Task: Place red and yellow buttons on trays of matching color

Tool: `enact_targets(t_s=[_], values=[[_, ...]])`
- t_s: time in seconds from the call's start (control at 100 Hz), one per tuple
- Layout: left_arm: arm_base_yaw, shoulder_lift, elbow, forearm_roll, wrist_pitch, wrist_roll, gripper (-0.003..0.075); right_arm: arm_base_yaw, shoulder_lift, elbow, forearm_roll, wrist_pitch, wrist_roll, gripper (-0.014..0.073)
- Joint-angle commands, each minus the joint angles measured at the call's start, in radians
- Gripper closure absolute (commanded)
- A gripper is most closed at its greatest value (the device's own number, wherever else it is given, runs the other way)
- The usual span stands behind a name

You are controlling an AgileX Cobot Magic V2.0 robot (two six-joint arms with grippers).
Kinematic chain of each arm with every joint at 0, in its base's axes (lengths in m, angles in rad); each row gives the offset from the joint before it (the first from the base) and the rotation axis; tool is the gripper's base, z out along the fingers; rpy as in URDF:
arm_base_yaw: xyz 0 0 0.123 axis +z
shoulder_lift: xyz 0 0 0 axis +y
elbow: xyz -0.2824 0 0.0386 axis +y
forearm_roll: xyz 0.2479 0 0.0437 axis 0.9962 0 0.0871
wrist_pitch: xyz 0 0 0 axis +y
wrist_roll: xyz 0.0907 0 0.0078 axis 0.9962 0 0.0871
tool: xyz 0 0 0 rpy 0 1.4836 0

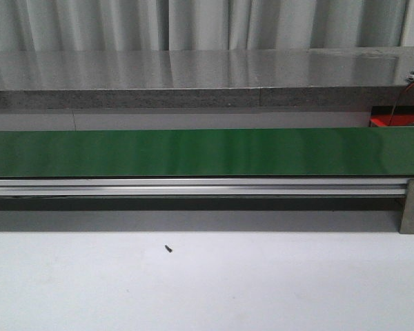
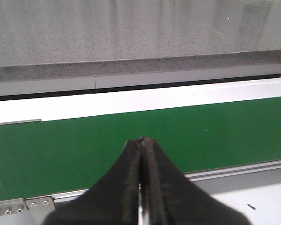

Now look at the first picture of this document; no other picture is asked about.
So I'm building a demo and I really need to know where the red plastic tray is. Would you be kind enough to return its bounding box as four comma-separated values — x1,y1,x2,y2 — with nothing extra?
370,106,414,127

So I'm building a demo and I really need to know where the aluminium conveyor side rail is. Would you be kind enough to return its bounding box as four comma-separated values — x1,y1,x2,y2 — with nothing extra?
0,177,409,197

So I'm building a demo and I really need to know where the green conveyor belt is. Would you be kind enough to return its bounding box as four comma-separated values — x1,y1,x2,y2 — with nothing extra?
0,127,414,178

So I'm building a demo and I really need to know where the grey granite counter shelf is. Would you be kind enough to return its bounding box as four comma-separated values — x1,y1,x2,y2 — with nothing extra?
0,47,414,109

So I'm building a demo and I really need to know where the grey pleated curtain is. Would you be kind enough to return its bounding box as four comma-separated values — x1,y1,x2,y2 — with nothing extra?
0,1,409,51

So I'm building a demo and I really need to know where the red and black wire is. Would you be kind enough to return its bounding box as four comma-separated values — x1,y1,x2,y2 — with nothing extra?
388,64,414,128

